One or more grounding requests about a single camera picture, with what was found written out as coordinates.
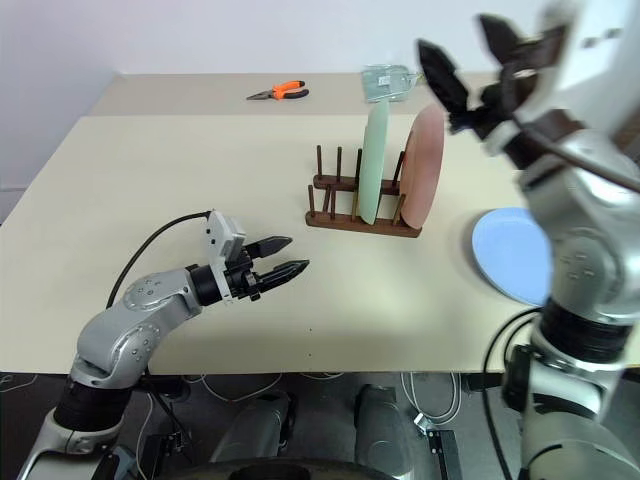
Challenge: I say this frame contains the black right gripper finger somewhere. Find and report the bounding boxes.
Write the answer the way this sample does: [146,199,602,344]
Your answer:
[417,39,470,114]
[477,13,525,64]

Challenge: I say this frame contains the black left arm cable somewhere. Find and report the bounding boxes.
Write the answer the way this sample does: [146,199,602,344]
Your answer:
[107,212,211,306]

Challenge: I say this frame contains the clear plastic bag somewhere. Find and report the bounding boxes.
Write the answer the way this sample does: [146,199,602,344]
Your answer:
[360,63,421,105]

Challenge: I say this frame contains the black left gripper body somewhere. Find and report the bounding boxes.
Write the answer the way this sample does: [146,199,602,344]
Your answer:
[223,248,266,304]

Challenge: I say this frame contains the white floor cable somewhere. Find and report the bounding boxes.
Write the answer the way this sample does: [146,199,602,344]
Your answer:
[184,372,346,406]
[402,370,464,419]

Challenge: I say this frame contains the dark rounded grey shape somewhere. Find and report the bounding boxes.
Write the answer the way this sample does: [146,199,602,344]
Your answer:
[353,384,416,476]
[209,392,296,464]

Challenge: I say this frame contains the thin black cable loop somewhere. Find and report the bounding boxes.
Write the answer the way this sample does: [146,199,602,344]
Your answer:
[482,304,541,480]

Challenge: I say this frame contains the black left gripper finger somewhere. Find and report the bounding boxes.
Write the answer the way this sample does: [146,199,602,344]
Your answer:
[255,258,311,294]
[247,235,294,261]

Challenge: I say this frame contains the blue plate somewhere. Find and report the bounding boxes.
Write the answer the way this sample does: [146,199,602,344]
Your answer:
[472,207,554,307]

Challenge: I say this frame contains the orange handled pliers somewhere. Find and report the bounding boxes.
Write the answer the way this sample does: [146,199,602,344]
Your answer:
[245,79,311,103]

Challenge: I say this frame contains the black metal bracket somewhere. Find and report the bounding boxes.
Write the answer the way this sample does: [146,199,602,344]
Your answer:
[414,414,464,480]

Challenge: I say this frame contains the wooden dish rack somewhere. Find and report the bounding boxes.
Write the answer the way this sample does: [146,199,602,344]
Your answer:
[304,144,424,240]

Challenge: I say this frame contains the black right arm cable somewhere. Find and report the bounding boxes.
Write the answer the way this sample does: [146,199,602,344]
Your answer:
[514,117,640,194]

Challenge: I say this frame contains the green plate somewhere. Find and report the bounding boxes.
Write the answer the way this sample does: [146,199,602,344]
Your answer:
[355,99,391,226]

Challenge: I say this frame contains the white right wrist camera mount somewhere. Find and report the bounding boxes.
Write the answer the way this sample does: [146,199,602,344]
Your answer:
[482,0,640,166]

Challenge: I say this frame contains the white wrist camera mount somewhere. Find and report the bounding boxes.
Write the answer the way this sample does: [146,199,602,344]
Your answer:
[202,209,249,304]
[482,0,640,166]

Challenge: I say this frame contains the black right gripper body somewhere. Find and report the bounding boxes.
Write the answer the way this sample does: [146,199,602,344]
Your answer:
[449,47,542,142]

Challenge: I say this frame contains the pink plate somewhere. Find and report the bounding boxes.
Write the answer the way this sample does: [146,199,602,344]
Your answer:
[399,104,446,230]

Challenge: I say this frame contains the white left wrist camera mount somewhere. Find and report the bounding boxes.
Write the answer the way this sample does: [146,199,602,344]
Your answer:
[202,209,249,304]

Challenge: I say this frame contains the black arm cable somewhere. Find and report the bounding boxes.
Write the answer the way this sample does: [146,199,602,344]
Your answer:
[514,117,640,194]
[107,212,211,306]

